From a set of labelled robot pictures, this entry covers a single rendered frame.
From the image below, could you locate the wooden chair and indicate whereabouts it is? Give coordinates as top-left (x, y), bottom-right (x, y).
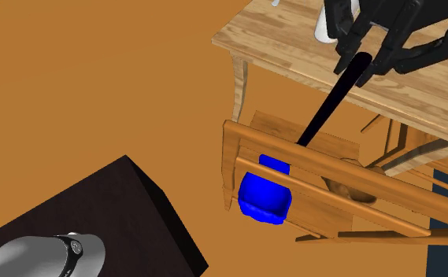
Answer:
top-left (221, 110), bottom-right (448, 245)

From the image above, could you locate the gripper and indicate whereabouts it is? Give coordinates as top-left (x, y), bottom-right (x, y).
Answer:
top-left (324, 0), bottom-right (448, 88)

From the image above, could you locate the brown wooden bowl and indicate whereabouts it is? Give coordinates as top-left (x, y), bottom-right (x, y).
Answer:
top-left (321, 157), bottom-right (387, 205)

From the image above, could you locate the light wooden table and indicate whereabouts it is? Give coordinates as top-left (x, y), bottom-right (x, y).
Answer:
top-left (211, 0), bottom-right (448, 178)

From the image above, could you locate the white cup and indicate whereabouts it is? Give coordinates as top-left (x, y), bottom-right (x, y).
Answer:
top-left (314, 0), bottom-right (361, 44)

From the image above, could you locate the dark robot stand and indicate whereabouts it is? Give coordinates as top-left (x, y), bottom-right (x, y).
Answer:
top-left (0, 154), bottom-right (209, 277)

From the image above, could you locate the long black stick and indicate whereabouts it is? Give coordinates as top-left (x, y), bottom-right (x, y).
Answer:
top-left (296, 51), bottom-right (374, 148)

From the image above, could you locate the blue bowl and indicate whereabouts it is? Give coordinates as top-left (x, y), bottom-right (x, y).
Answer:
top-left (237, 153), bottom-right (293, 226)

